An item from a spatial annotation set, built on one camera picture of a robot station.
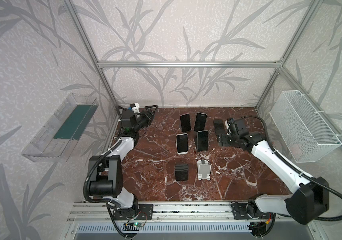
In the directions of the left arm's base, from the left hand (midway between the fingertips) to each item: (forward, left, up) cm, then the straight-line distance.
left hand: (158, 106), depth 83 cm
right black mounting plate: (-48, -42, -24) cm, 68 cm away
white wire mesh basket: (-24, -65, +9) cm, 69 cm away
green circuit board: (-53, +7, -26) cm, 59 cm away
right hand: (-12, -38, -10) cm, 41 cm away
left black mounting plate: (-48, +6, -25) cm, 55 cm away
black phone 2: (-26, -14, -30) cm, 42 cm away
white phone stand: (-28, -26, -21) cm, 44 cm away
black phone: (+3, -26, -17) cm, 31 cm away
